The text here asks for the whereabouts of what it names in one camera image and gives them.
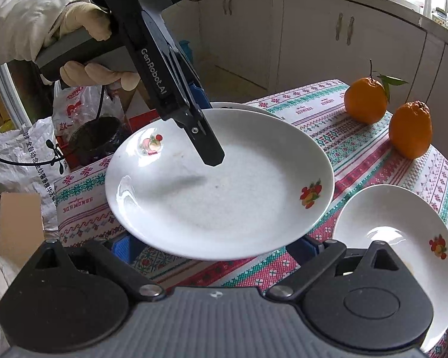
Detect large white fruit-pattern plate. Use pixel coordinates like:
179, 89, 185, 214
105, 108, 334, 261

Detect white jacket left forearm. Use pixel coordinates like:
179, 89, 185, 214
0, 0, 90, 65

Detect white kitchen cabinets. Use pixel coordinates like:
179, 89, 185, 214
163, 0, 448, 159

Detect gloved left hand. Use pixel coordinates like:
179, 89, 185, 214
57, 1, 141, 92

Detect white plate stained centre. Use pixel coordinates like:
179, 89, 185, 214
210, 102, 282, 120

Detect brown cardboard box floor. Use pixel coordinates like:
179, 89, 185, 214
0, 192, 44, 268

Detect white plate left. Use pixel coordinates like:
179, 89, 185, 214
333, 184, 448, 352

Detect patterned striped tablecloth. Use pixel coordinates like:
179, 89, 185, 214
56, 80, 448, 357

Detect white printed plastic bag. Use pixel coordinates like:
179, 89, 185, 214
0, 86, 124, 231

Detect bumpy orange without leaf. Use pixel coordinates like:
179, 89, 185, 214
389, 101, 433, 160

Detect orange with leaf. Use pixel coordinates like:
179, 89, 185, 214
344, 60, 408, 125

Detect black cable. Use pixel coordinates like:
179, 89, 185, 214
0, 85, 108, 167

